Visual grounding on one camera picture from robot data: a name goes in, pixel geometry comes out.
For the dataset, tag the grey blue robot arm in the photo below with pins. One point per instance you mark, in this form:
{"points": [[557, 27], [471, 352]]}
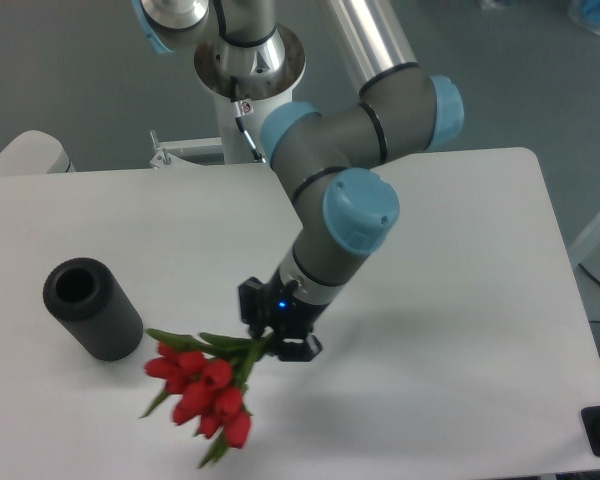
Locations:
{"points": [[326, 164]]}

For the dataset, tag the blue plastic bag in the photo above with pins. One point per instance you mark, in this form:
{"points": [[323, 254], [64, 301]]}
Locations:
{"points": [[586, 14]]}

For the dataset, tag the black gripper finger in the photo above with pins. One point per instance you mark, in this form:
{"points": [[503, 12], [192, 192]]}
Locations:
{"points": [[296, 350], [251, 302]]}

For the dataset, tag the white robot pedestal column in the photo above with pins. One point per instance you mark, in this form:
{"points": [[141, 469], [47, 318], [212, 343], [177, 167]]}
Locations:
{"points": [[248, 83]]}

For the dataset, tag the black ribbed cylindrical vase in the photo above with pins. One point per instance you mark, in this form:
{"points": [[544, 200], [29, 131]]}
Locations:
{"points": [[83, 295]]}

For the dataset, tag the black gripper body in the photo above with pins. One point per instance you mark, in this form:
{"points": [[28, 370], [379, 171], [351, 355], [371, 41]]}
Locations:
{"points": [[286, 314]]}

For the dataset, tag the white rounded side table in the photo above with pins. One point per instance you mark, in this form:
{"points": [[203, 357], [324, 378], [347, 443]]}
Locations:
{"points": [[34, 153]]}

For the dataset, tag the red tulip bouquet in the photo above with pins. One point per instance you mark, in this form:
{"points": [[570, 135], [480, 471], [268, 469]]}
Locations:
{"points": [[208, 377]]}

